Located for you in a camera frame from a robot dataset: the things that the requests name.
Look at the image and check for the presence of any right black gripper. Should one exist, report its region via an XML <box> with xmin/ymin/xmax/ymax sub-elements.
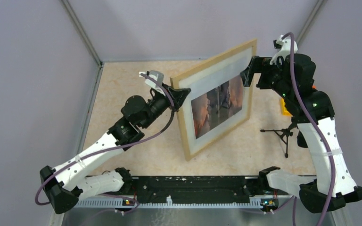
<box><xmin>239</xmin><ymin>56</ymin><xmax>292</xmax><ymax>100</ymax></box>

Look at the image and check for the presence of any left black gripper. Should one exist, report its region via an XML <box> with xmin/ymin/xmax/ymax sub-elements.
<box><xmin>140</xmin><ymin>82</ymin><xmax>190</xmax><ymax>129</ymax></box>

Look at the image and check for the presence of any yellow grid block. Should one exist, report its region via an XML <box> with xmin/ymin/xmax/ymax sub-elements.
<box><xmin>280</xmin><ymin>98</ymin><xmax>292</xmax><ymax>117</ymax></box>

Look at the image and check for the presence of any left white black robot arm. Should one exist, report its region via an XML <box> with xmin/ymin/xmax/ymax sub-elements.
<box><xmin>38</xmin><ymin>71</ymin><xmax>191</xmax><ymax>214</ymax></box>

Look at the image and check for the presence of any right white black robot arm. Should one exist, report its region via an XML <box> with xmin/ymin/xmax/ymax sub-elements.
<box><xmin>240</xmin><ymin>32</ymin><xmax>362</xmax><ymax>213</ymax></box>

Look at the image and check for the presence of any cream mat board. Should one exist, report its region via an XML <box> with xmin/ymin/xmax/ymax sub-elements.
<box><xmin>178</xmin><ymin>47</ymin><xmax>253</xmax><ymax>153</ymax></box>

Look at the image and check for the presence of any light wooden picture frame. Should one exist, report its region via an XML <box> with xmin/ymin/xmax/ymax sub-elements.
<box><xmin>170</xmin><ymin>38</ymin><xmax>258</xmax><ymax>162</ymax></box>

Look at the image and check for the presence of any sunset landscape photo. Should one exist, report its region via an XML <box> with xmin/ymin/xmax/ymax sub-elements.
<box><xmin>191</xmin><ymin>76</ymin><xmax>244</xmax><ymax>139</ymax></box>

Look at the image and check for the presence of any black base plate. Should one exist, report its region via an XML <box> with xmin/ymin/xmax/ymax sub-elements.
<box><xmin>103</xmin><ymin>176</ymin><xmax>290</xmax><ymax>205</ymax></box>

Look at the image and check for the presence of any black microphone orange tip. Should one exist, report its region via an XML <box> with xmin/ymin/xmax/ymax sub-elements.
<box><xmin>297</xmin><ymin>91</ymin><xmax>311</xmax><ymax>148</ymax></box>

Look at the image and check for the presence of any black mini tripod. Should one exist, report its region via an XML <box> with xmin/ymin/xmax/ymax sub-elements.
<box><xmin>260</xmin><ymin>122</ymin><xmax>297</xmax><ymax>158</ymax></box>

